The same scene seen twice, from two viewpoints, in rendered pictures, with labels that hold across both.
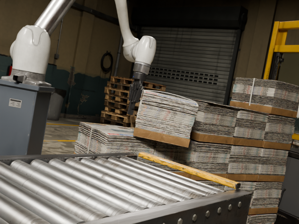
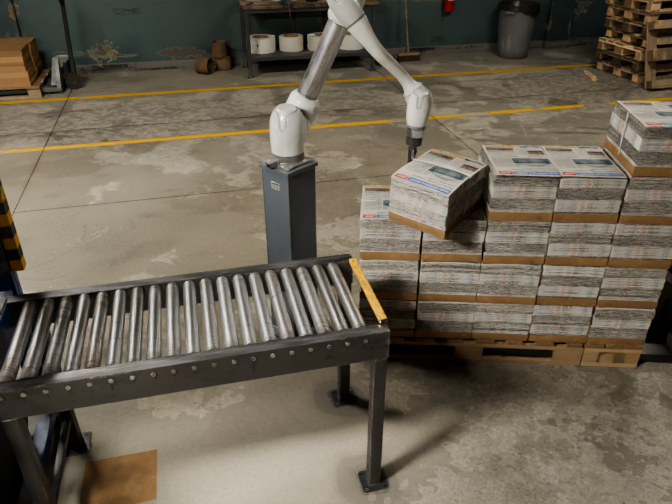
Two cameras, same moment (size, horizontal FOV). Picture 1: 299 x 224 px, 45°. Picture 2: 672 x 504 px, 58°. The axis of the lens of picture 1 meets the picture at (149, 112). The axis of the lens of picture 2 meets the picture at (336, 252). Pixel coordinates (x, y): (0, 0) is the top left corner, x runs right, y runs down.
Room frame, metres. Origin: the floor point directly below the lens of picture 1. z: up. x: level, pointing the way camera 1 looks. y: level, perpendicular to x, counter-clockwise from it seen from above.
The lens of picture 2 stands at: (-0.28, -1.24, 2.11)
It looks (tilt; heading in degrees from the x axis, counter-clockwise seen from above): 31 degrees down; 37
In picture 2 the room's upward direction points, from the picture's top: straight up
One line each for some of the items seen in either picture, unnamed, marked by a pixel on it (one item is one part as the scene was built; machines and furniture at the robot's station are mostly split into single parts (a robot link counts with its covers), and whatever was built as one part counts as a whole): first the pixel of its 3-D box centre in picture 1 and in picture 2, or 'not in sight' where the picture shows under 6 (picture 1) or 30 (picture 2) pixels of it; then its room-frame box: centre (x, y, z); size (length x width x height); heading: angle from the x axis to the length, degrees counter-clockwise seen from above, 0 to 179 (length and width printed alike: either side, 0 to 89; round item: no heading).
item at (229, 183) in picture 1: (184, 168); (367, 288); (1.32, -0.16, 0.81); 0.43 x 0.03 x 0.02; 51
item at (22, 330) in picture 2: not in sight; (18, 342); (0.35, 0.63, 0.77); 0.47 x 0.05 x 0.05; 51
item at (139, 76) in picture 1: (138, 81); (413, 145); (2.05, 0.09, 1.11); 0.08 x 0.07 x 0.09; 33
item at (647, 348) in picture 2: not in sight; (571, 349); (2.44, -0.72, 0.05); 1.05 x 0.10 x 0.04; 124
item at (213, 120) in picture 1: (198, 119); (514, 181); (2.31, -0.31, 0.95); 0.38 x 0.29 x 0.23; 36
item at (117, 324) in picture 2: not in sight; (116, 328); (0.61, 0.43, 0.77); 0.47 x 0.05 x 0.05; 51
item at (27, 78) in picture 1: (26, 77); (285, 157); (1.73, 0.60, 1.03); 0.22 x 0.18 x 0.06; 175
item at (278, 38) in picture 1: (261, 123); not in sight; (3.16, -0.98, 0.97); 0.09 x 0.09 x 1.75; 34
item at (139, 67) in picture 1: (141, 68); (415, 130); (2.05, 0.09, 1.18); 0.09 x 0.09 x 0.06
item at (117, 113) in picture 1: (132, 106); (664, 23); (9.01, 0.43, 0.65); 1.33 x 0.94 x 1.30; 145
